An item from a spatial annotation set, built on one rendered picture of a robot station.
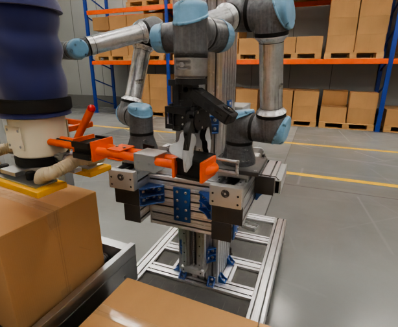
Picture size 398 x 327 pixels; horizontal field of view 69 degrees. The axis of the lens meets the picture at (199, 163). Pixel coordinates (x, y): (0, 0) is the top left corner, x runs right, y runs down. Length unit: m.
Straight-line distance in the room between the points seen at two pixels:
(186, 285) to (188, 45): 1.48
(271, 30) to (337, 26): 6.81
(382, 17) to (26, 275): 7.71
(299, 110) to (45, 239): 7.22
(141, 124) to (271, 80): 0.63
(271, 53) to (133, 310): 1.08
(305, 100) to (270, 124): 6.71
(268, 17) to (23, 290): 1.22
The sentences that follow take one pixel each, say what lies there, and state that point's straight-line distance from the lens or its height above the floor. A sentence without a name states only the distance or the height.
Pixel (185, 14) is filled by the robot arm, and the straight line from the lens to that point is 0.66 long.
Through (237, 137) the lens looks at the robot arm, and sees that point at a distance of 1.23.
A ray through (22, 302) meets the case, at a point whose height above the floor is 0.68.
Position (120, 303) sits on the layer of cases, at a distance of 1.33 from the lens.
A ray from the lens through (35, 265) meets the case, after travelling 1.22.
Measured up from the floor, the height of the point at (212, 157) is 1.23.
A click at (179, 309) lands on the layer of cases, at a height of 0.54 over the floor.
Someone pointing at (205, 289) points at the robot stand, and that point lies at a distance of 1.85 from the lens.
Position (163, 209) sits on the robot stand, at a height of 0.77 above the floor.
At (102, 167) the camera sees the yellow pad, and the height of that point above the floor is 1.10.
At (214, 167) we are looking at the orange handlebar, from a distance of 0.68.
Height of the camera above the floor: 1.44
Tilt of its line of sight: 18 degrees down
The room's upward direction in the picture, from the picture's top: straight up
